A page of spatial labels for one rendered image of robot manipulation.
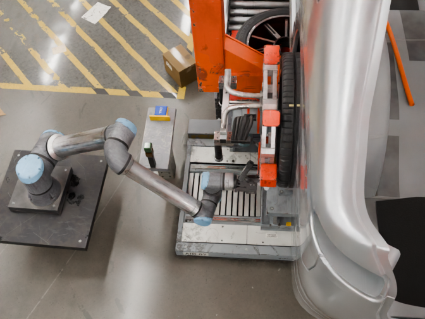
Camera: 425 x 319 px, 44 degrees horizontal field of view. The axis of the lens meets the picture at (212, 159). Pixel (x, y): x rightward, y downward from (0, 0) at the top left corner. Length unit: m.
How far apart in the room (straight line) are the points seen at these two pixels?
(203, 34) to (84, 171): 1.10
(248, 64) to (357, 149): 1.52
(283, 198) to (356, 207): 1.61
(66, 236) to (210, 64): 1.24
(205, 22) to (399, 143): 1.11
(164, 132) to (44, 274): 1.10
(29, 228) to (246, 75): 1.50
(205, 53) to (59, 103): 1.45
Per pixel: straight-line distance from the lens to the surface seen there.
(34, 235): 3.13
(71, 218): 3.11
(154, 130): 3.12
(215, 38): 2.82
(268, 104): 2.34
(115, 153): 2.53
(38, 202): 3.12
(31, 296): 3.33
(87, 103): 3.93
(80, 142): 2.79
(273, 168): 2.43
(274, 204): 3.08
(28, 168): 2.96
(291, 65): 2.42
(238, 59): 2.96
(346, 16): 1.78
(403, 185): 2.45
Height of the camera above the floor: 2.96
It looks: 58 degrees down
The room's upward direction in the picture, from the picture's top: 5 degrees counter-clockwise
